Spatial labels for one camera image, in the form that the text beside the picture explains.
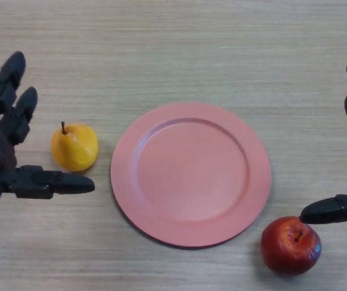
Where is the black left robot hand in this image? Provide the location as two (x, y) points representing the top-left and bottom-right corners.
(0, 50), (96, 207)

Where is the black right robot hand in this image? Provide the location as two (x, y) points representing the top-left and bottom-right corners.
(300, 57), (347, 227)

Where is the yellow pear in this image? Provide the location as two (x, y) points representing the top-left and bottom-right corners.
(50, 121), (99, 173)

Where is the pink round plate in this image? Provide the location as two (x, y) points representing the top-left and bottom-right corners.
(110, 102), (272, 250)

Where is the red apple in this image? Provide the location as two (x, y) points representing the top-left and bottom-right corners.
(260, 215), (322, 276)

